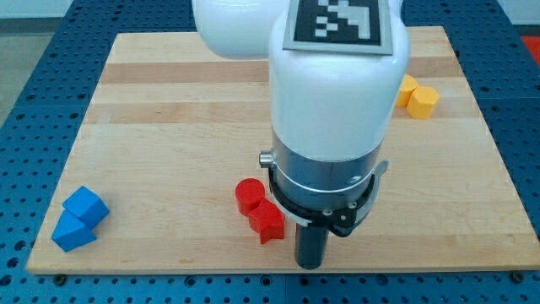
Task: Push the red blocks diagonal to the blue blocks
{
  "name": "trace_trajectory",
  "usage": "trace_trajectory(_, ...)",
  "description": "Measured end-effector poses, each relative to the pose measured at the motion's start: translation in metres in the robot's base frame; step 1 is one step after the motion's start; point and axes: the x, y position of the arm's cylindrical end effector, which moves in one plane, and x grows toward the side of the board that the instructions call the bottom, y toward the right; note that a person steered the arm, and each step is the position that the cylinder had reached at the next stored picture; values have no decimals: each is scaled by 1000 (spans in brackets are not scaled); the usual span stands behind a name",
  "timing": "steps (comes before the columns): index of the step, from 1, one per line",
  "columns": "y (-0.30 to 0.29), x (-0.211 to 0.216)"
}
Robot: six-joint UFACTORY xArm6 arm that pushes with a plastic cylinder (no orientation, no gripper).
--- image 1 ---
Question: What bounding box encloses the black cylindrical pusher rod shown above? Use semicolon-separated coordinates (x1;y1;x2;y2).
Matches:
294;224;329;270

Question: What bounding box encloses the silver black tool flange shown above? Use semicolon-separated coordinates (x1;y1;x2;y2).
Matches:
259;134;389;237

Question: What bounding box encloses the red star block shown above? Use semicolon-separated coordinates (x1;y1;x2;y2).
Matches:
248;198;285;244

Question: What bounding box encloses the red cylinder block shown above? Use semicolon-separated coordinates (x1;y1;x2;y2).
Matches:
235;178;266;216

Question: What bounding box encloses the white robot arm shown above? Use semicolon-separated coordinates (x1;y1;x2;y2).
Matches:
192;0;409;269

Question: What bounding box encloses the yellow hexagon block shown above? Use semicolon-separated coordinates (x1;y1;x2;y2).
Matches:
407;86;440;120

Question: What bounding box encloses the yellow block rear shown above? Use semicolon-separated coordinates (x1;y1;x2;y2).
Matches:
396;74;419;107

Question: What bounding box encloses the black white fiducial marker tag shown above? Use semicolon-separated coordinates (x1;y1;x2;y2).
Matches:
283;0;392;56

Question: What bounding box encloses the wooden work board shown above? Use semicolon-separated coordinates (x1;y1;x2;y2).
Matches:
26;26;539;275

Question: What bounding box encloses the blue cube block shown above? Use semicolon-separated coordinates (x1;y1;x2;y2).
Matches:
62;186;110;229

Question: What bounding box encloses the blue triangular block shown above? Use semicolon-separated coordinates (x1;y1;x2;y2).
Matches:
51;210;96;252

